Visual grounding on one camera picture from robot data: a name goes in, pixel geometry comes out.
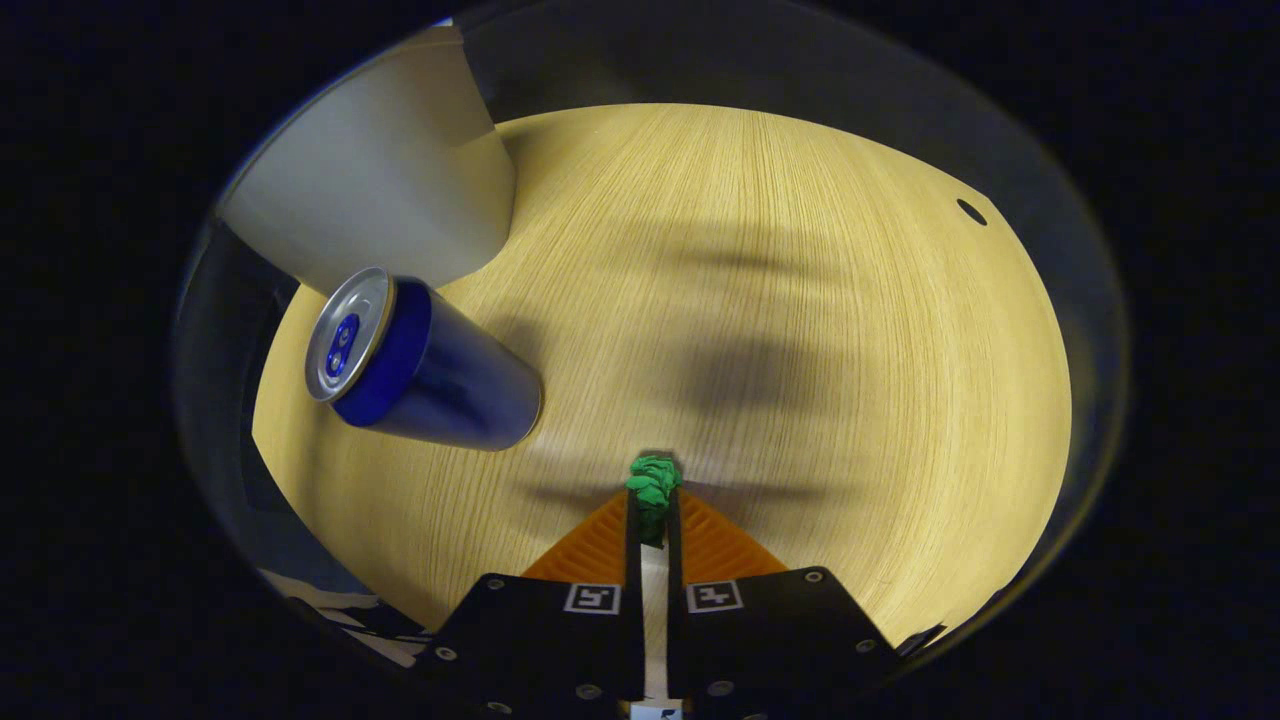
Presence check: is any blue pop can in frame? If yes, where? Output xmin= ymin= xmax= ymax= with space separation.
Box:
xmin=305 ymin=266 xmax=544 ymax=453

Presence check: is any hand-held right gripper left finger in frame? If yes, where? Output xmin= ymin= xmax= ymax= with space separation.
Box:
xmin=415 ymin=488 xmax=646 ymax=720

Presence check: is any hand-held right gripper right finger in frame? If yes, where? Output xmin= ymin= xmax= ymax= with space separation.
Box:
xmin=665 ymin=488 xmax=946 ymax=720

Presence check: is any green paper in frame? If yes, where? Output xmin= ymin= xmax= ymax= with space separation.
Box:
xmin=625 ymin=454 xmax=685 ymax=549

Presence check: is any white desktop garbage bin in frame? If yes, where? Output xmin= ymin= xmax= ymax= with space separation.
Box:
xmin=218 ymin=25 xmax=518 ymax=296

